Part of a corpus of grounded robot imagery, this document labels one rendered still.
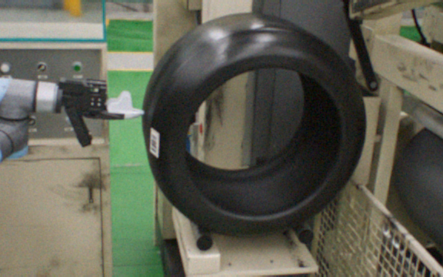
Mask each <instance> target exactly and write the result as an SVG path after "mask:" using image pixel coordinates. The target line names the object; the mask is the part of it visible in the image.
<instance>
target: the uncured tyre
mask: <svg viewBox="0 0 443 277"><path fill-rule="evenodd" d="M261 68H284V69H289V70H292V71H296V72H297V73H298V75H299V78H300V80H301V84H302V88H303V94H304V106H303V113H302V116H301V121H300V123H299V126H298V128H297V130H296V132H295V134H294V135H293V136H292V138H291V141H290V142H289V143H288V144H287V145H286V146H285V147H284V148H283V149H282V150H281V151H280V152H278V153H277V154H276V155H274V156H273V157H271V158H270V159H269V160H267V161H265V162H263V163H260V164H258V165H253V166H251V167H247V168H243V169H222V168H218V167H214V166H212V165H208V164H206V163H204V162H202V161H200V160H199V159H197V158H196V157H194V156H193V155H192V154H190V153H189V152H188V151H187V150H186V149H185V145H186V139H187V134H188V130H189V127H190V125H191V124H192V121H193V119H194V117H195V115H196V113H197V111H198V110H199V109H200V106H201V105H202V103H203V102H204V101H205V100H206V98H207V97H209V96H210V94H211V93H213V91H214V90H216V89H217V88H218V87H219V86H221V85H223V84H225V83H226V82H228V81H229V80H231V79H233V78H235V77H237V76H239V75H241V74H242V73H245V72H249V71H252V70H257V69H261ZM142 111H143V112H144V115H142V131H143V136H144V140H145V148H146V152H147V156H148V164H149V166H150V169H151V171H152V176H153V178H154V180H155V182H156V184H157V186H158V188H159V189H160V191H162V193H163V194H164V195H165V197H166V198H167V200H169V201H170V203H171V204H172V205H173V206H174V207H175V208H176V209H177V210H178V211H179V212H180V213H181V214H183V216H184V217H186V218H187V219H189V220H190V221H193V222H194V223H196V224H197V225H200V226H201V227H203V228H205V229H208V230H211V231H213V232H217V233H220V234H225V235H227V236H233V237H241V238H254V237H262V236H267V235H274V234H278V233H280V232H283V231H285V230H288V229H291V228H294V227H295V226H297V225H300V224H302V223H303V222H306V221H308V220H309V219H312V218H313V217H315V216H316V215H317V214H318V213H320V212H321V211H322V210H324V209H325V208H326V207H327V206H328V205H330V204H331V203H332V202H333V201H334V199H335V198H336V196H338V195H339V194H340V193H341V191H342V190H343V189H344V188H345V186H346V185H347V184H348V182H349V180H350V179H351V177H352V176H353V174H354V172H355V169H356V167H357V164H358V162H359V159H360V157H361V153H362V149H364V146H365V138H366V132H367V115H366V107H365V100H364V97H363V95H362V94H361V90H360V88H359V86H358V83H357V79H356V77H355V75H354V73H353V72H352V70H351V68H350V67H349V65H348V64H347V62H346V61H345V60H344V59H343V58H342V57H341V56H340V54H339V53H338V52H337V51H335V50H334V49H333V48H332V47H331V46H330V45H329V44H328V43H327V42H325V41H323V40H322V39H320V38H319V37H317V36H316V35H313V34H312V33H310V32H309V31H306V30H304V29H303V28H301V27H300V26H298V25H296V24H295V23H293V22H290V21H288V20H286V19H283V18H281V17H278V16H276V15H270V14H265V13H259V12H240V13H234V14H229V15H226V16H223V17H219V18H215V19H212V20H210V21H208V22H205V23H203V24H201V25H199V26H198V27H196V28H194V29H192V30H190V31H189V32H187V33H186V34H184V35H183V36H182V37H181V38H180V39H179V40H177V41H176V42H175V43H174V44H173V46H172V47H171V48H170V49H169V50H168V51H167V52H166V53H165V54H164V56H163V57H162V58H161V59H160V60H159V62H158V64H157V65H156V66H155V68H154V70H153V72H152V74H151V77H150V79H149V81H148V84H147V87H146V90H145V95H144V99H143V103H142ZM151 128H152V129H153V130H155V131H156V132H157V133H158V157H156V156H155V155H153V154H152V153H151V152H150V139H151Z"/></svg>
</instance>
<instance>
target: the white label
mask: <svg viewBox="0 0 443 277"><path fill-rule="evenodd" d="M150 152H151V153H152V154H153V155H155V156H156V157H158V133H157V132H156V131H155V130H153V129H152V128H151V139H150Z"/></svg>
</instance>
